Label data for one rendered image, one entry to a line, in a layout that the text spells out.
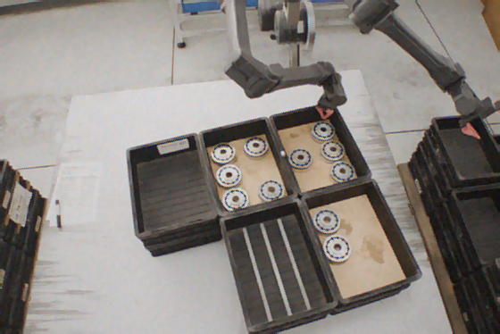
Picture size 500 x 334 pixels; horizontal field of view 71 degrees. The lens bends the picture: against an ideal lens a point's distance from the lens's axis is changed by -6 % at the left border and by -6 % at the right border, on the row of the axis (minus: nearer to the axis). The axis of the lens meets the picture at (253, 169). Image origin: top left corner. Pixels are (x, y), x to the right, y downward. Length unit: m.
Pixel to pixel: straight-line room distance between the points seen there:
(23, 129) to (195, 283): 2.20
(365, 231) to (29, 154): 2.45
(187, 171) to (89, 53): 2.31
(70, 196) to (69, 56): 2.11
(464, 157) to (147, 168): 1.65
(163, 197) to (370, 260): 0.82
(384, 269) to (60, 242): 1.30
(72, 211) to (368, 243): 1.25
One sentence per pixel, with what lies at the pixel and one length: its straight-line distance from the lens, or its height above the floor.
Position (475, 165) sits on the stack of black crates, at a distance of 2.25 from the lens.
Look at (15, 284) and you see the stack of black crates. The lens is 2.29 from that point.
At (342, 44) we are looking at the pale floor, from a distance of 3.45.
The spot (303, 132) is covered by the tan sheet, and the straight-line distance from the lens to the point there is 1.64.
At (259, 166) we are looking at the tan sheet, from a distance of 1.53.
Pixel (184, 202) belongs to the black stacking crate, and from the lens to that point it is 1.48.
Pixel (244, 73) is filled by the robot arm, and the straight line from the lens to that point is 1.00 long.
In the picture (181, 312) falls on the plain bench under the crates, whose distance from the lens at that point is 1.47.
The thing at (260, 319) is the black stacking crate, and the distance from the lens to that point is 1.31.
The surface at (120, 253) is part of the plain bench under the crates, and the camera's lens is 1.60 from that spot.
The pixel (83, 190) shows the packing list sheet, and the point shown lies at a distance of 1.81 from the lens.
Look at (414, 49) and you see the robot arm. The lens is 1.12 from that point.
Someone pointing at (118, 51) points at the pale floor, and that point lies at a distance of 3.58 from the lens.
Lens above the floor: 2.12
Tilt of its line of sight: 58 degrees down
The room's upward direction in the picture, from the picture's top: 2 degrees counter-clockwise
